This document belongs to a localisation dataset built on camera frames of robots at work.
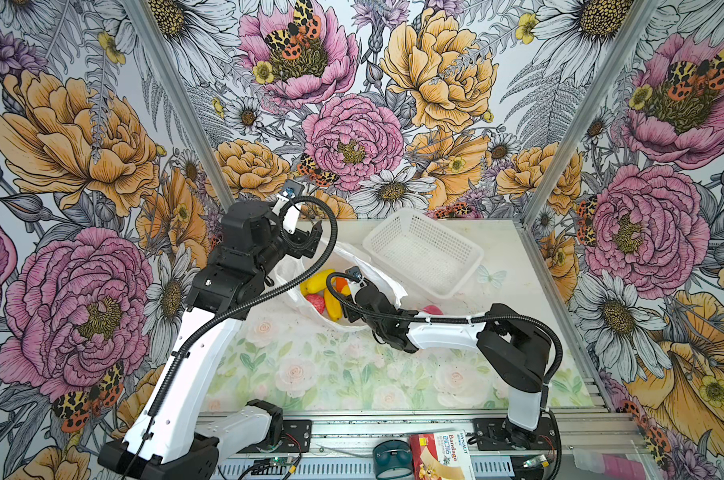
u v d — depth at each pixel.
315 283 0.97
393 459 0.65
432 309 0.92
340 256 0.80
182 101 0.86
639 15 0.72
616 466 0.69
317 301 0.92
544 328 0.47
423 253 1.12
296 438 0.73
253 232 0.43
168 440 0.36
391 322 0.67
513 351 0.48
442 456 0.69
